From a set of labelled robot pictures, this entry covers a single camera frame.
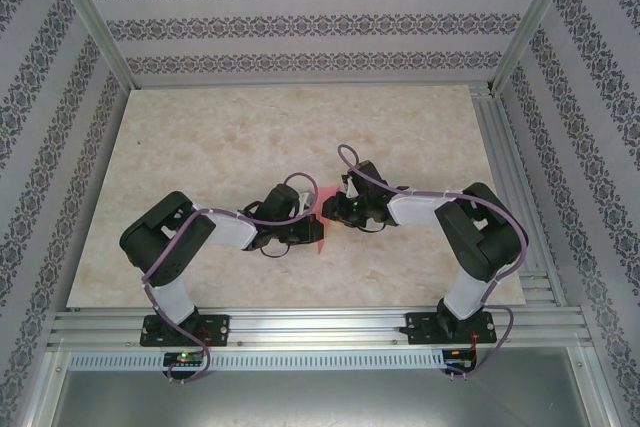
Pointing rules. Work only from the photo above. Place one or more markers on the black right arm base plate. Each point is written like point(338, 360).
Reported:
point(425, 327)

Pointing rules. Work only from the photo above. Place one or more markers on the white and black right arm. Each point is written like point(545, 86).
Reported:
point(415, 207)

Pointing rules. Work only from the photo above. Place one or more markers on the pink red cloth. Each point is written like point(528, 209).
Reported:
point(330, 196)

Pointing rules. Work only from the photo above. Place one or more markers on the aluminium mounting rail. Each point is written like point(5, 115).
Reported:
point(320, 324)

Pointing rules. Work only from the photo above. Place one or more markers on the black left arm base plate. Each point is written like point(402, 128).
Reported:
point(215, 329)

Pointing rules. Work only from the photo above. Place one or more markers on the grey metal sheet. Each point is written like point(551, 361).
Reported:
point(320, 397)

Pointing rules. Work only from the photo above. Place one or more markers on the aluminium side rails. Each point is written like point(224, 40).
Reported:
point(500, 147)

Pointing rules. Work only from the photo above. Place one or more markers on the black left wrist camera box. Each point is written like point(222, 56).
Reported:
point(280, 204)

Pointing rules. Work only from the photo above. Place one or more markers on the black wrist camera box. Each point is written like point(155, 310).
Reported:
point(367, 177)
point(280, 204)

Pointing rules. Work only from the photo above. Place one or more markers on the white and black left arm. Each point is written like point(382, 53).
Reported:
point(230, 232)

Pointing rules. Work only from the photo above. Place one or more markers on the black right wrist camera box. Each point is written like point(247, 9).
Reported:
point(367, 177)

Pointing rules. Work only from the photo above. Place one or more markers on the aluminium frame post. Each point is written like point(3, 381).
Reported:
point(95, 22)
point(537, 22)

